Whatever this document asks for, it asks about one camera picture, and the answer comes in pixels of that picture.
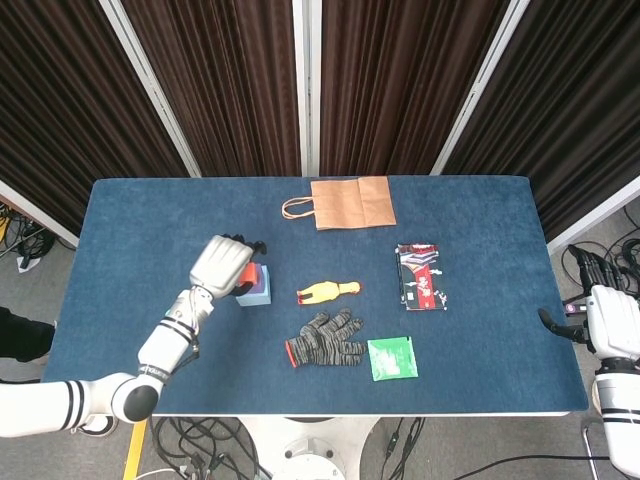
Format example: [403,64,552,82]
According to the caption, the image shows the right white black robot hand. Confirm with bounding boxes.
[537,244,640,361]

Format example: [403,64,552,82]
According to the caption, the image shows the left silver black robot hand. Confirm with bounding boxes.
[188,233,269,301]

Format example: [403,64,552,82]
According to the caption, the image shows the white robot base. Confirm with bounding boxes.
[234,415,381,480]

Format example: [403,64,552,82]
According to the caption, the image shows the large light blue cube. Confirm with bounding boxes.
[235,264,274,308]

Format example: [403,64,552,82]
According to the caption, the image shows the blue carpet table cover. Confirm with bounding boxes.
[39,174,590,416]

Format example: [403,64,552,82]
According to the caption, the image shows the yellow rubber chicken toy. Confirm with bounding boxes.
[295,280,362,306]

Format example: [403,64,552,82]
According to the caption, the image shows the grey striped knit glove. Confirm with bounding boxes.
[284,308,368,370]

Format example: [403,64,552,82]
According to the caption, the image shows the brown paper bag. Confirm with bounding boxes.
[281,175,398,232]

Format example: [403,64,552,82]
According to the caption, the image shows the brown curtain divider panel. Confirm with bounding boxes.
[294,0,531,177]
[99,0,314,177]
[432,0,640,254]
[0,0,201,247]

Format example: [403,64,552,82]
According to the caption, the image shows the dark red printed box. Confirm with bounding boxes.
[394,242,449,313]

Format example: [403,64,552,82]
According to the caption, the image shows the green foil packet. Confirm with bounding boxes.
[367,336,419,383]

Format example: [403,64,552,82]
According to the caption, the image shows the yellow floor tape strip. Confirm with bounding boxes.
[122,419,149,480]

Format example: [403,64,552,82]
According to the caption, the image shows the person in black trousers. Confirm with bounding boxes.
[0,305,119,440]

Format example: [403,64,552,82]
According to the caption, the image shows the black floor cable bundle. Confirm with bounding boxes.
[148,417,274,480]
[559,204,640,301]
[0,202,57,274]

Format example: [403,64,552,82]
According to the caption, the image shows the white table frame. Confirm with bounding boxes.
[152,410,572,419]

